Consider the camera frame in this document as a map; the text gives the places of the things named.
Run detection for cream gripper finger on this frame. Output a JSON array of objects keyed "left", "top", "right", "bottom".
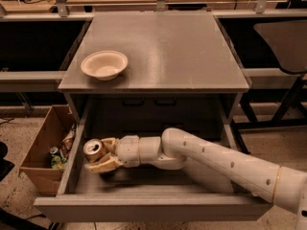
[
  {"left": 102, "top": 137, "right": 119, "bottom": 153},
  {"left": 84, "top": 153, "right": 123, "bottom": 173}
]

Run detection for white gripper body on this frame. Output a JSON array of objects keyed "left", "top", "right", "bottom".
[{"left": 115, "top": 136, "right": 140, "bottom": 168}]

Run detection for orange soda can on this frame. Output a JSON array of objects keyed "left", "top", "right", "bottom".
[{"left": 83, "top": 139, "right": 106, "bottom": 163}]

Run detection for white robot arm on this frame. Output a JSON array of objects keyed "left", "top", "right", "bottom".
[{"left": 83, "top": 127, "right": 307, "bottom": 230}]

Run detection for grey open top drawer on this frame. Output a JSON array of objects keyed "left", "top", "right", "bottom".
[{"left": 35, "top": 99, "right": 272, "bottom": 222}]

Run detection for green can in box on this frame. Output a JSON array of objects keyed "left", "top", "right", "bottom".
[{"left": 49, "top": 147, "right": 67, "bottom": 170}]

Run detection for grey cabinet with top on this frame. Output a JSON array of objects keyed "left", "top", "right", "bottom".
[{"left": 58, "top": 11, "right": 250, "bottom": 127}]

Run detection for crumpled snack bag in box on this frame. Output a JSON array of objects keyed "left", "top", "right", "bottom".
[{"left": 59, "top": 129, "right": 76, "bottom": 159}]

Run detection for brown cardboard box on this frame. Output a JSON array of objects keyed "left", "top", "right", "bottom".
[{"left": 19, "top": 105, "right": 75, "bottom": 196}]

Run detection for white paper bowl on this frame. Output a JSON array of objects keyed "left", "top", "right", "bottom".
[{"left": 81, "top": 51, "right": 128, "bottom": 81}]

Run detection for black object at left edge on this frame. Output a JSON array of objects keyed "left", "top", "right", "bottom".
[{"left": 0, "top": 142, "right": 14, "bottom": 181}]

